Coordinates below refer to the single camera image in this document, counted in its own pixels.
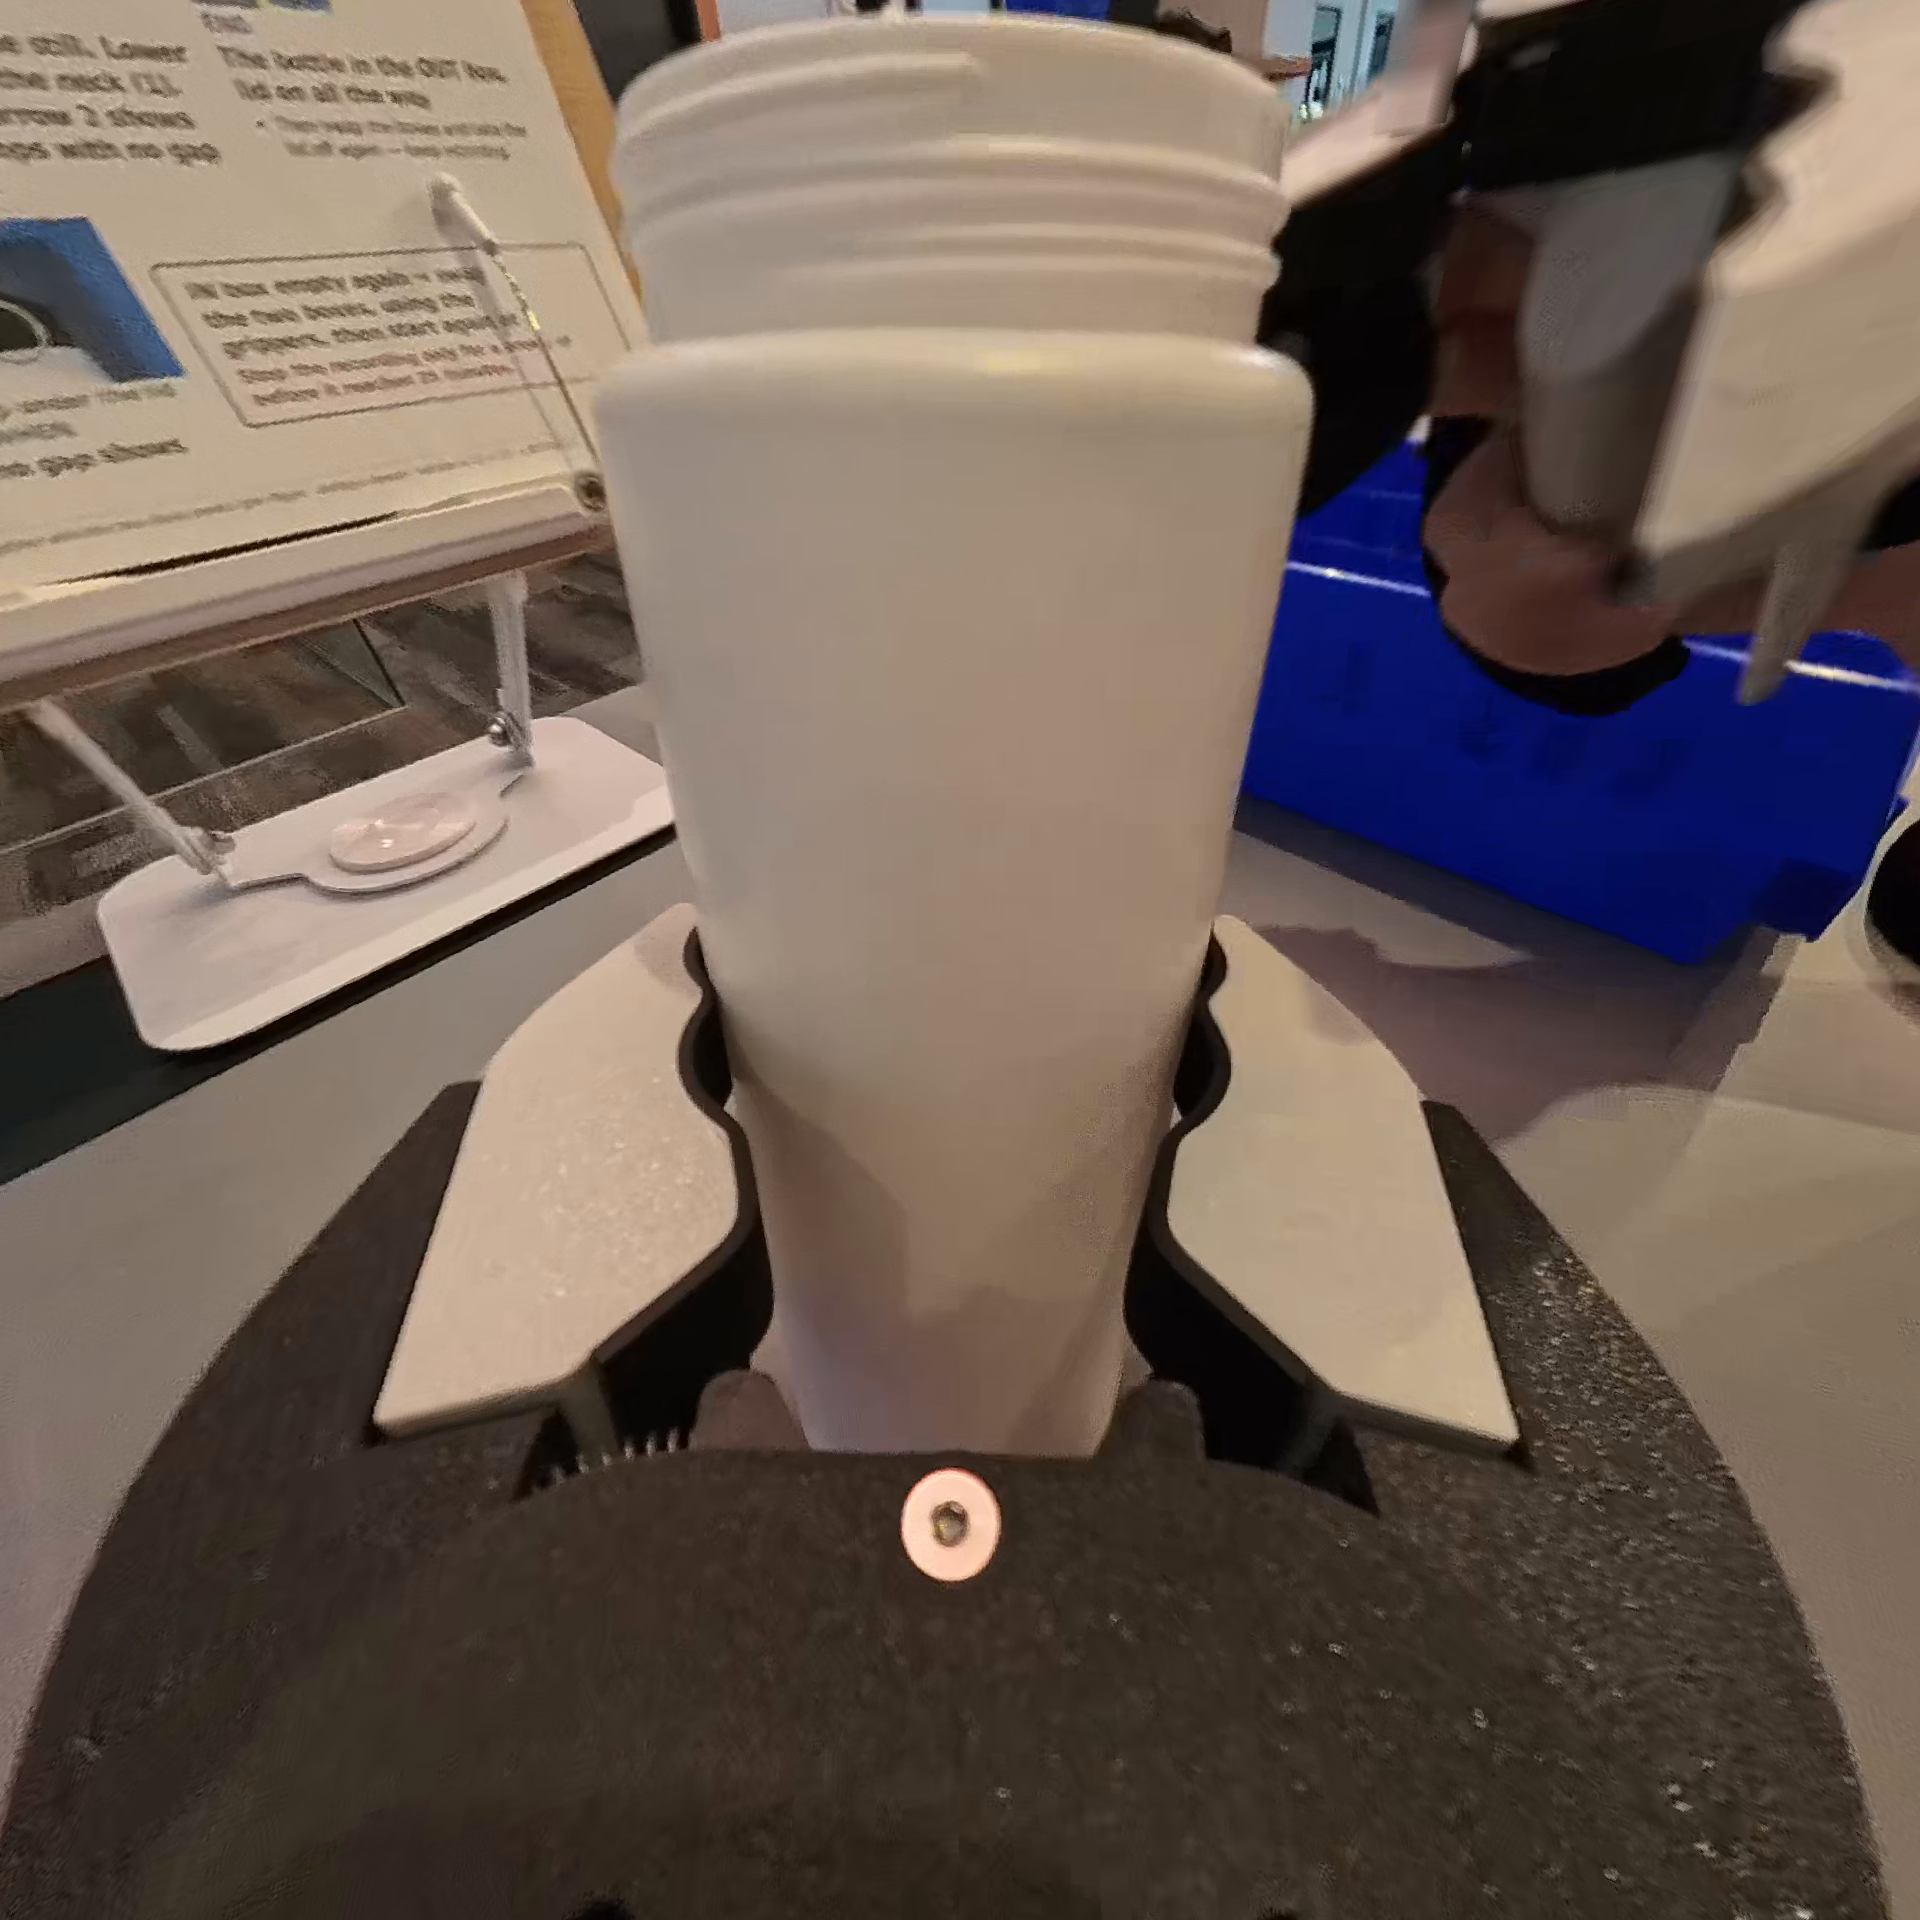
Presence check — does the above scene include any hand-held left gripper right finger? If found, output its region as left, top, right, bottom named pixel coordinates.
left=1126, top=917, right=1523, bottom=1502

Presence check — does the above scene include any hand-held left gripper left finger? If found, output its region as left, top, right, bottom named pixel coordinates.
left=370, top=905, right=775, bottom=1488

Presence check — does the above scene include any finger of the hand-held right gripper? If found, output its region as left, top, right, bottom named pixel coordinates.
left=1281, top=0, right=1480, bottom=204
left=1514, top=0, right=1920, bottom=708

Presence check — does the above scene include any blue plastic bin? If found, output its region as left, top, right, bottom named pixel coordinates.
left=1238, top=442, right=1920, bottom=968

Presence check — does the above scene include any white plastic bottle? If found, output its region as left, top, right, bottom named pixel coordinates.
left=593, top=14, right=1317, bottom=1453

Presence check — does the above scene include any person's right hand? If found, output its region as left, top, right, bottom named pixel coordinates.
left=1415, top=224, right=1689, bottom=714

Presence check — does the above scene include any instruction board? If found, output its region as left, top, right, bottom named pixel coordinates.
left=0, top=0, right=649, bottom=691

